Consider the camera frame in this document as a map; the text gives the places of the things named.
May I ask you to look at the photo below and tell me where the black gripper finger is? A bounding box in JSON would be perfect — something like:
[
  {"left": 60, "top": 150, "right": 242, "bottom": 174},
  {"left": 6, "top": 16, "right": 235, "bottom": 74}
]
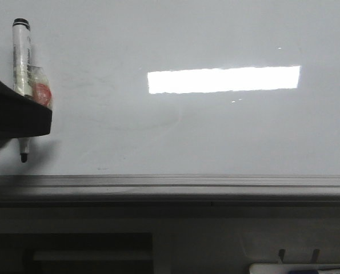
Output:
[{"left": 0, "top": 81, "right": 53, "bottom": 148}]

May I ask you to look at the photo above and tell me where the red magnet taped to marker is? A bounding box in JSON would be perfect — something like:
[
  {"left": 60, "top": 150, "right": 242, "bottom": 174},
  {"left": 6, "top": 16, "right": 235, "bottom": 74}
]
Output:
[{"left": 30, "top": 66, "right": 53, "bottom": 110}]

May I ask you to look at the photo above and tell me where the white whiteboard marker black tip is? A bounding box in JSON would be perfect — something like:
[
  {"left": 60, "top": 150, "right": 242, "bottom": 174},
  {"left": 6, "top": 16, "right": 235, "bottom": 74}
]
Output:
[{"left": 11, "top": 18, "right": 33, "bottom": 163}]

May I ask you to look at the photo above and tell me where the white whiteboard surface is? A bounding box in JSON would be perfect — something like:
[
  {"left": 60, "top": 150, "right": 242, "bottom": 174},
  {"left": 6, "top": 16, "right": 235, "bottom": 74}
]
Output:
[{"left": 0, "top": 1, "right": 340, "bottom": 175}]

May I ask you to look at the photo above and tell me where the white eraser in tray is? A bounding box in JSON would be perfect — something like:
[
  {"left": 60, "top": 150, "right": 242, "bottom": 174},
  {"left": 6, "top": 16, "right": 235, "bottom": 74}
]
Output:
[{"left": 249, "top": 263, "right": 340, "bottom": 273}]

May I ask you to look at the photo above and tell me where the grey aluminium whiteboard frame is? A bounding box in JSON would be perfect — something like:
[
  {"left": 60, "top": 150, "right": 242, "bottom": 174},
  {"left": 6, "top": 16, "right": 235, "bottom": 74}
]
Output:
[{"left": 0, "top": 175, "right": 340, "bottom": 206}]

